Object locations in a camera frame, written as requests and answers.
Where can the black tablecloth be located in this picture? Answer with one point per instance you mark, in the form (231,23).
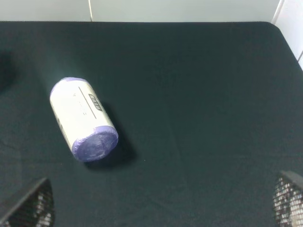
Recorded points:
(207,115)

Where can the white purple garbage bag roll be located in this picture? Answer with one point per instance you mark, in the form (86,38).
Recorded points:
(84,123)

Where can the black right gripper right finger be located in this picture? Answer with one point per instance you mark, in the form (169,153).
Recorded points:
(288,199)

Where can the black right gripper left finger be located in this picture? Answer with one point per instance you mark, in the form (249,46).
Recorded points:
(31,206)

